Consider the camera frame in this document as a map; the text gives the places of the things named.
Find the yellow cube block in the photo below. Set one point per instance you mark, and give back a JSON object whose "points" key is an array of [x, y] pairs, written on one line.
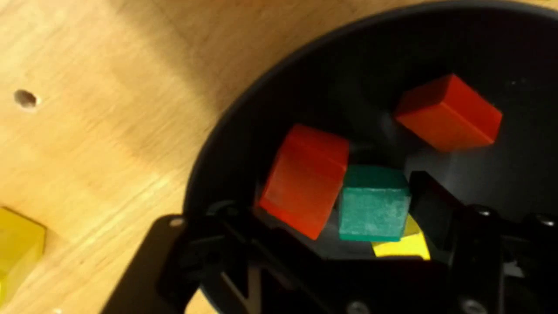
{"points": [[17, 250]]}

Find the red wooden block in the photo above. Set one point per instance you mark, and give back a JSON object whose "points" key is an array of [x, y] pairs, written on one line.
{"points": [[305, 181]]}

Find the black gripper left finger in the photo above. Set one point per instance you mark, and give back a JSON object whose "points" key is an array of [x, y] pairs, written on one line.
{"points": [[192, 273]]}

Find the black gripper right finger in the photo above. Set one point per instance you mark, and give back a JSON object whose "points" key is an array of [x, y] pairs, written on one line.
{"points": [[493, 256]]}

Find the green wooden block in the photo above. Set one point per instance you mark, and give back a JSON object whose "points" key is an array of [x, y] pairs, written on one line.
{"points": [[371, 207]]}

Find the yellow wooden block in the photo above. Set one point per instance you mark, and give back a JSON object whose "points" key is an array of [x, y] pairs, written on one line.
{"points": [[406, 249]]}

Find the black bowl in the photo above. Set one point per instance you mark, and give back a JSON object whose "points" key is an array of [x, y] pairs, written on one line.
{"points": [[359, 71]]}

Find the red triangular block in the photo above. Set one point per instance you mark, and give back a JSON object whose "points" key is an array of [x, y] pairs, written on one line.
{"points": [[446, 114]]}

